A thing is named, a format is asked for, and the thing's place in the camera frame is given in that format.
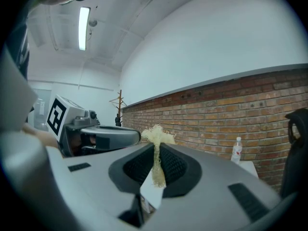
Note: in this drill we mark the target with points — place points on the small white table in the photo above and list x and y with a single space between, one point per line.
249 168

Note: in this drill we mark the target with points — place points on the black office chair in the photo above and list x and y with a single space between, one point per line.
296 153

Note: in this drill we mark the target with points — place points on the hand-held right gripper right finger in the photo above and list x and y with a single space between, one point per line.
216 210

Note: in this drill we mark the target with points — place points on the black hanging bag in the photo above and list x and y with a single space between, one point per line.
118 121

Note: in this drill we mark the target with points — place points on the pale yellow loofah scrubber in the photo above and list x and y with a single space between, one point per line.
157 138

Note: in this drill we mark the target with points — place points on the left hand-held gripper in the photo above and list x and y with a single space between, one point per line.
72 119

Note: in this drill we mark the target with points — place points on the long ceiling light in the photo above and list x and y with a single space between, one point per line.
84 28

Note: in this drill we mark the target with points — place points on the person's left forearm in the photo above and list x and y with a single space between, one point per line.
41 135

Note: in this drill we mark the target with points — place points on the wooden coat rack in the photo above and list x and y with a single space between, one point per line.
119 102

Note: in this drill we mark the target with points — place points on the round ceiling sensor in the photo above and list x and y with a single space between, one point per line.
93 22

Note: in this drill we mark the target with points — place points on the grey door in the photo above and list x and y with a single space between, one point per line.
42 109

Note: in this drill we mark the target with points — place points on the clear plastic water bottle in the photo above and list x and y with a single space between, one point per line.
236 150

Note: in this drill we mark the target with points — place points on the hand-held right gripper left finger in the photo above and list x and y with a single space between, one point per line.
91 186

